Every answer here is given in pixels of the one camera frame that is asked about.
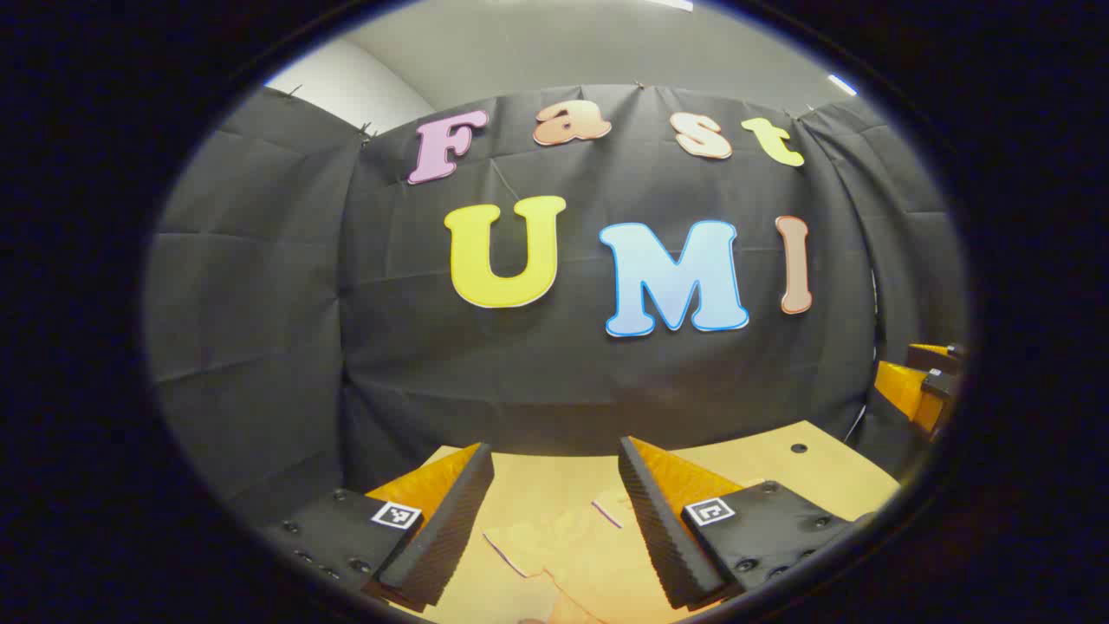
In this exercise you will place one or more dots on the black backdrop cloth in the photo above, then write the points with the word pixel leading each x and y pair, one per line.
pixel 537 381

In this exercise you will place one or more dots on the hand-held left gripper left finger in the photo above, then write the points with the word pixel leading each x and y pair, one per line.
pixel 450 520

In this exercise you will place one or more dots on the orange polo T-shirt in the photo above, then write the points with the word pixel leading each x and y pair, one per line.
pixel 572 555

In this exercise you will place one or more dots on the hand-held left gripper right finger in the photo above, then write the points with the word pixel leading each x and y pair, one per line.
pixel 658 529

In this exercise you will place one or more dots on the ceiling light strip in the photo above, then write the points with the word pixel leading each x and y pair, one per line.
pixel 841 84
pixel 674 3

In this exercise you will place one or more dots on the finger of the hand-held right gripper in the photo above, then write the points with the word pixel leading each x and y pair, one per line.
pixel 910 390
pixel 936 357

